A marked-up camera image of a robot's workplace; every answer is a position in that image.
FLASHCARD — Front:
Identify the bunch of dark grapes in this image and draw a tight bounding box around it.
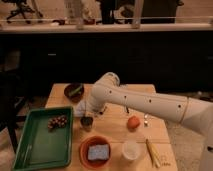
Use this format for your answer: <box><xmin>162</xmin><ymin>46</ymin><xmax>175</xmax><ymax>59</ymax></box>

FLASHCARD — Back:
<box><xmin>47</xmin><ymin>115</ymin><xmax>67</xmax><ymax>131</ymax></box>

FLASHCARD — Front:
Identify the orange plate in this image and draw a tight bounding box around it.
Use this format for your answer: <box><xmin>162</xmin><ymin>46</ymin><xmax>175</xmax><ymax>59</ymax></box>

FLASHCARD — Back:
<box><xmin>79</xmin><ymin>136</ymin><xmax>111</xmax><ymax>170</ymax></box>

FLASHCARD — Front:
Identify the light blue towel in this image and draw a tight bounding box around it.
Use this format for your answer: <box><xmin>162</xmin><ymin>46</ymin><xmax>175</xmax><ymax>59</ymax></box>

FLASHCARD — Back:
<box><xmin>74</xmin><ymin>100</ymin><xmax>88</xmax><ymax>117</ymax></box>

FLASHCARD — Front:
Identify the blue sponge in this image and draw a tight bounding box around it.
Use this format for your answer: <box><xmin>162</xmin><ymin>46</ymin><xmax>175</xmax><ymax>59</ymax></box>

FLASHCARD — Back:
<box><xmin>87</xmin><ymin>144</ymin><xmax>109</xmax><ymax>161</ymax></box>

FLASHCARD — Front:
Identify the metal cup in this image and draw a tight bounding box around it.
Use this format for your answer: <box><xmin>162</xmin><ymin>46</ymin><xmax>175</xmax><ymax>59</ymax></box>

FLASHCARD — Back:
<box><xmin>80</xmin><ymin>116</ymin><xmax>93</xmax><ymax>131</ymax></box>

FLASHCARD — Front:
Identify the dark brown bowl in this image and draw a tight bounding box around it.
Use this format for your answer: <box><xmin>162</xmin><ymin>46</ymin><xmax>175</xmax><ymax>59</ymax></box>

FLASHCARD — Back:
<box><xmin>64</xmin><ymin>83</ymin><xmax>84</xmax><ymax>103</ymax></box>

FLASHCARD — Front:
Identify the silver fork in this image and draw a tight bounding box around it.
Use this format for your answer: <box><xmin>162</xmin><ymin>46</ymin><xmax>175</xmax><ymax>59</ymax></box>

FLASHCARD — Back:
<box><xmin>144</xmin><ymin>114</ymin><xmax>148</xmax><ymax>127</ymax></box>

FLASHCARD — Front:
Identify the green plastic tray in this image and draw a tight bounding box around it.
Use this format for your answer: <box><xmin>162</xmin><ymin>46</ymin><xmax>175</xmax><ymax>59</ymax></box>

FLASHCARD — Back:
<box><xmin>12</xmin><ymin>107</ymin><xmax>73</xmax><ymax>171</ymax></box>

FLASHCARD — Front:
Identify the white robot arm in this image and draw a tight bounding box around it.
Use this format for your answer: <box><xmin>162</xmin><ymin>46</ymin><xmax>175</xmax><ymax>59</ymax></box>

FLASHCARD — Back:
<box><xmin>86</xmin><ymin>72</ymin><xmax>213</xmax><ymax>171</ymax></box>

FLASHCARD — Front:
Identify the black office chair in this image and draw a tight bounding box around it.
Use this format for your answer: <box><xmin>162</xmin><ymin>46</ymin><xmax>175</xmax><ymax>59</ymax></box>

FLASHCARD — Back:
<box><xmin>2</xmin><ymin>0</ymin><xmax>43</xmax><ymax>24</ymax></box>

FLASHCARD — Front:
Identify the yellow corn cob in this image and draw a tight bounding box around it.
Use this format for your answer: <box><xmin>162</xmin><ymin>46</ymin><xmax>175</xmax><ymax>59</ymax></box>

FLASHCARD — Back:
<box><xmin>146</xmin><ymin>139</ymin><xmax>161</xmax><ymax>168</ymax></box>

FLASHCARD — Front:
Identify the green item in bowl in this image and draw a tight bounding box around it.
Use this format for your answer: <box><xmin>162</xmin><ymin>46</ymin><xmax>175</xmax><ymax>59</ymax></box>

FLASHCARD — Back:
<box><xmin>68</xmin><ymin>84</ymin><xmax>83</xmax><ymax>97</ymax></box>

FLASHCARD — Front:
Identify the white cup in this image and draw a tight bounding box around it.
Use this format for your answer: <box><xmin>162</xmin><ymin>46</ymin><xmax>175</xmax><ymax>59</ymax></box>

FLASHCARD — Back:
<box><xmin>122</xmin><ymin>140</ymin><xmax>140</xmax><ymax>161</ymax></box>

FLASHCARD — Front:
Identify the black chair at left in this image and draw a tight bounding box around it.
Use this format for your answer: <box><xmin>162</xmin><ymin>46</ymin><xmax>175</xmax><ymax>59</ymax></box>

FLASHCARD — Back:
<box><xmin>0</xmin><ymin>72</ymin><xmax>26</xmax><ymax>151</ymax></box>

